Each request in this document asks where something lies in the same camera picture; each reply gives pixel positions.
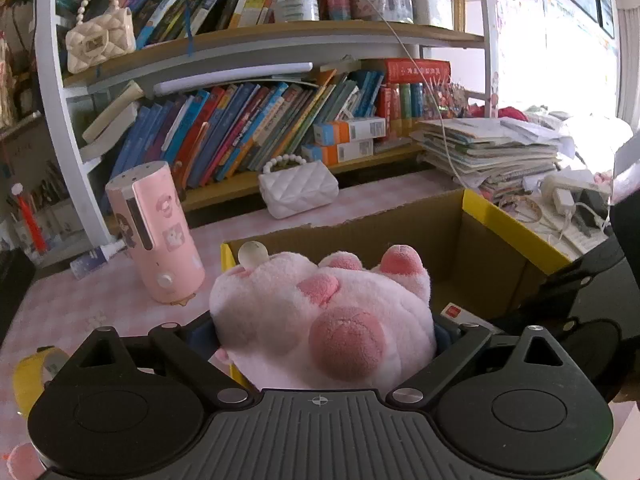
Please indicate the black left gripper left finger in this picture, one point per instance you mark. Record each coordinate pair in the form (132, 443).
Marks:
(185, 352)

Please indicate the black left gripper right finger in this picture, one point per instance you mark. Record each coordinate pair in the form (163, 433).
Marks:
(457, 345)

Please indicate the pink plush paw toy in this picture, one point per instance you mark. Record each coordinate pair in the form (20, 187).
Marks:
(286, 322)

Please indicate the yellow tape roll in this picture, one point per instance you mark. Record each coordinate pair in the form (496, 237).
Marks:
(32, 374)

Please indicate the pink cylindrical humidifier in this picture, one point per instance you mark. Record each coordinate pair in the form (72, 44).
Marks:
(148, 212)

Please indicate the yellow cardboard box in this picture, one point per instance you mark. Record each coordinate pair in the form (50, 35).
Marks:
(476, 255)

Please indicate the pink checkered table mat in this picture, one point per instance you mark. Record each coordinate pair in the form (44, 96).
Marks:
(61, 311)

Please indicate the small spray bottle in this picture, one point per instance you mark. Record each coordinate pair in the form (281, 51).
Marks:
(97, 257)

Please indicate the stack of papers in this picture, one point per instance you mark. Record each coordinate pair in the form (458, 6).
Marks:
(491, 155)

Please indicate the white quilted pearl purse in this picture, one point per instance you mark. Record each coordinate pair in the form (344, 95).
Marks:
(290, 185)

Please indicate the orange blue box lower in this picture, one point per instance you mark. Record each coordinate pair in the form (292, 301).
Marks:
(337, 154)

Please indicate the orange blue box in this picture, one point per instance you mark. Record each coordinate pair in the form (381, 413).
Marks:
(352, 130)
(337, 154)

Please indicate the orange blue box upper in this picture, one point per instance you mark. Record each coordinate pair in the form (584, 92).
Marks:
(352, 130)

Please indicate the red thick dictionary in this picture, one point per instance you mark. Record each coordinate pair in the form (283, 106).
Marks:
(405, 71)

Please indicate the cream quilted pearl handbag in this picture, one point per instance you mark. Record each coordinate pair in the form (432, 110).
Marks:
(91, 43)

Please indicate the white pen holder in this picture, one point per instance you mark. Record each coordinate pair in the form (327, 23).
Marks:
(433, 13)

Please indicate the white bookshelf frame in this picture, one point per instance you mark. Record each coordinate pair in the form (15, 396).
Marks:
(71, 103)

